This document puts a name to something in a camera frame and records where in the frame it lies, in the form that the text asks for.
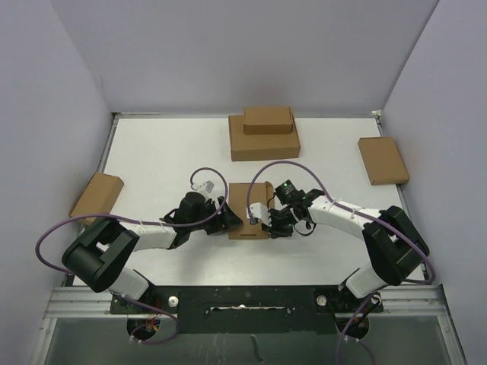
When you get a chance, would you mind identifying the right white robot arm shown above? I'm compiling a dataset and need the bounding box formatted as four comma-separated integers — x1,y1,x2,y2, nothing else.
247,180,430,311

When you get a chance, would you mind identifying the large closed cardboard box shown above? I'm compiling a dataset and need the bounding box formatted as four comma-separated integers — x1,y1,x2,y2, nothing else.
228,115,301,162

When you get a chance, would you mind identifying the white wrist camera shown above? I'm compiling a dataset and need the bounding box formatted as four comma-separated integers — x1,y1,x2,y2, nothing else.
246,202,271,227
191,180,215,198

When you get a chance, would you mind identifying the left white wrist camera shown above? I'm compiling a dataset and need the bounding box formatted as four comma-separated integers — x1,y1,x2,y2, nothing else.
191,180,215,198

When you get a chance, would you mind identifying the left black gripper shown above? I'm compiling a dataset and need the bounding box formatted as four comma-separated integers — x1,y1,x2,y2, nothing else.
189,196,241,235

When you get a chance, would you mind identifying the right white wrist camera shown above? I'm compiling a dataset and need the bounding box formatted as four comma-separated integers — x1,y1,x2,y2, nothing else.
246,202,271,227

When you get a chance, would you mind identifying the small closed cardboard box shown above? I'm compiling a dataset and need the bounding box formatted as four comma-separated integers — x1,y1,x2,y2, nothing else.
243,106,293,135

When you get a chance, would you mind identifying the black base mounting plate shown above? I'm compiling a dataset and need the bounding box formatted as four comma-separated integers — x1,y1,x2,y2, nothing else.
110,285,384,340

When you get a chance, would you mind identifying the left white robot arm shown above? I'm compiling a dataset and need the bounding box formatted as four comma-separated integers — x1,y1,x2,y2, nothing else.
62,192,243,313

